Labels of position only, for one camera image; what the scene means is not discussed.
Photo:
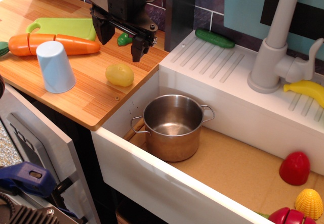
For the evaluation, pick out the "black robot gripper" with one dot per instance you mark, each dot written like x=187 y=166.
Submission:
x=128 y=16

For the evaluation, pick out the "yellow toy potato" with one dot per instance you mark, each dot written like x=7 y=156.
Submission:
x=120 y=75

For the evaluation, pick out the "stainless steel pot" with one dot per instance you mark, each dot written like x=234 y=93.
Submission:
x=172 y=126

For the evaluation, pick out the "green toy pepper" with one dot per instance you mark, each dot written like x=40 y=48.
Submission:
x=124 y=39

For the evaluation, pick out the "green plastic cutting board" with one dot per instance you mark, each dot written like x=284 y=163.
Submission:
x=77 y=27

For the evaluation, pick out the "light blue plastic cup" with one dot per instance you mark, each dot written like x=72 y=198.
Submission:
x=55 y=67

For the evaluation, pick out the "green toy cucumber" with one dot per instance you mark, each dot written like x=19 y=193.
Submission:
x=214 y=38

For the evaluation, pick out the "orange toy carrot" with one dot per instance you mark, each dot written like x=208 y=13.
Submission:
x=26 y=44

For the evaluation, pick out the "dark green toy vegetable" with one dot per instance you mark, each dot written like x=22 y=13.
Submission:
x=4 y=48

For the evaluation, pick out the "white toy sink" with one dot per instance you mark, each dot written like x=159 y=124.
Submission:
x=234 y=175

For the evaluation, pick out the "grey oven door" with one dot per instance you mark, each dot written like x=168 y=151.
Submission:
x=40 y=141

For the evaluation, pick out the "grey toy faucet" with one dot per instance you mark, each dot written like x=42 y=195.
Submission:
x=272 y=62

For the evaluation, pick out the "blue clamp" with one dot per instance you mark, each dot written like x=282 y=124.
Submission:
x=27 y=177

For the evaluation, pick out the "yellow toy banana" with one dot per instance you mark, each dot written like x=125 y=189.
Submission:
x=308 y=88

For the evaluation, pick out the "red toy half fruit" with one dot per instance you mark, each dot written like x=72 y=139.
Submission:
x=295 y=169

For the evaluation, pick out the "yellow toy corn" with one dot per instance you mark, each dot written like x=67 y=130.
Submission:
x=310 y=203

